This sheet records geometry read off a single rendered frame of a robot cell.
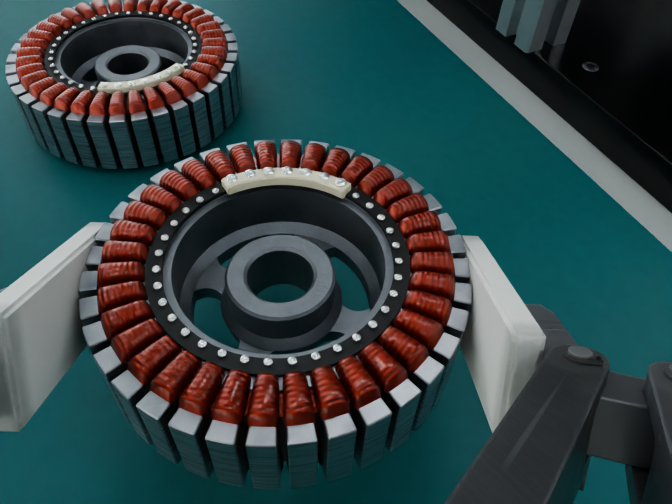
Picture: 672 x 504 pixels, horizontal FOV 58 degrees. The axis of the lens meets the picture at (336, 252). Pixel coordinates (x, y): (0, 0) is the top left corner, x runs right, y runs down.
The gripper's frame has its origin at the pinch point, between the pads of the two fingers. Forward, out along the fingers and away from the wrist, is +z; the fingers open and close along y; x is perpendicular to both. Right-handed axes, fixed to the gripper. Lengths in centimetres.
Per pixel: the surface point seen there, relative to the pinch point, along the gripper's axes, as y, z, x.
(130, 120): -7.9, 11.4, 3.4
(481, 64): 10.4, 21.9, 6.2
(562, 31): 14.1, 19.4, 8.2
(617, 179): 16.0, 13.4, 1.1
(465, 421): 6.6, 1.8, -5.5
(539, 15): 12.2, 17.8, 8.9
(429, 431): 5.2, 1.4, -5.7
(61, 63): -12.1, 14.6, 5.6
